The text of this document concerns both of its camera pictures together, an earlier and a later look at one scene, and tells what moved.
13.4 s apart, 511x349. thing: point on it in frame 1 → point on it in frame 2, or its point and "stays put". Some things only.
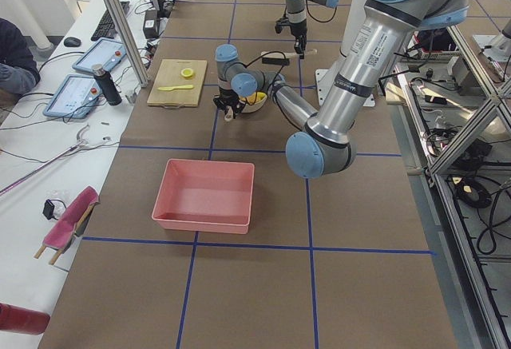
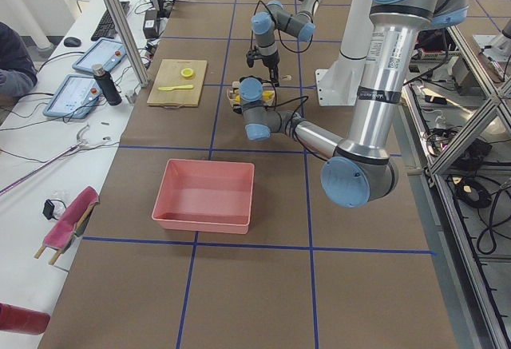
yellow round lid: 187,73 stays put
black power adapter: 151,24 stays put
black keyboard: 107,28 stays put
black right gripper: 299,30 → 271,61
